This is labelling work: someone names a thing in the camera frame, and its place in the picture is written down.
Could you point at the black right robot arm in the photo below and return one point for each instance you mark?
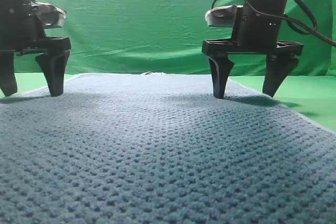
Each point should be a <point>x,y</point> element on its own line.
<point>23,26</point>

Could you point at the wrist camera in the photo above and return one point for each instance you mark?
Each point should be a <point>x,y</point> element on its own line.
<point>223,16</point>
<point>51,16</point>

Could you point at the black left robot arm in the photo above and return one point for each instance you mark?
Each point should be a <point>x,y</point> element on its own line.
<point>267,8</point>

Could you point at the blue waffle towel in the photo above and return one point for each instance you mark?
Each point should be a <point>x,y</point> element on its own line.
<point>159,148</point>

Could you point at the green backdrop cloth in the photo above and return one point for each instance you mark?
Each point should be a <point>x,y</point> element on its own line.
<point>136,36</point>

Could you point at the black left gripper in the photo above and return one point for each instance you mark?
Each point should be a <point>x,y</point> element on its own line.
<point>252,33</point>

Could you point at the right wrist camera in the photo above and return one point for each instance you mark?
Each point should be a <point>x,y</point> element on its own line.
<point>51,16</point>

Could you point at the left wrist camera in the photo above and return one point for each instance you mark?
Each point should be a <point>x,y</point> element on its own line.
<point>223,16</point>

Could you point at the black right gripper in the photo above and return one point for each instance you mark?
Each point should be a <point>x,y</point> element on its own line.
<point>22,32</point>

